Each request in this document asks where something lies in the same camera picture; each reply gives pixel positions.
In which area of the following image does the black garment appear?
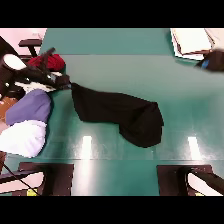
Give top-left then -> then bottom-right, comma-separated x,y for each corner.
70,82 -> 165,149

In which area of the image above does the red garment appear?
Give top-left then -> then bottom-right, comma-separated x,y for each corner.
27,53 -> 67,73

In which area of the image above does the purple garment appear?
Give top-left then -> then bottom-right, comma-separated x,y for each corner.
5,88 -> 53,127

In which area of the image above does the cream garment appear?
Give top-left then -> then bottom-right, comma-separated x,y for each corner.
14,70 -> 66,94

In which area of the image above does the white folded garment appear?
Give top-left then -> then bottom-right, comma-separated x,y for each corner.
169,28 -> 215,61

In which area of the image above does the beige folded garment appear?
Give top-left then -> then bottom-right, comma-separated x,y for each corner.
203,28 -> 224,51

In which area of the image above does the black cable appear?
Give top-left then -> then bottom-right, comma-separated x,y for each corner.
1,162 -> 42,197

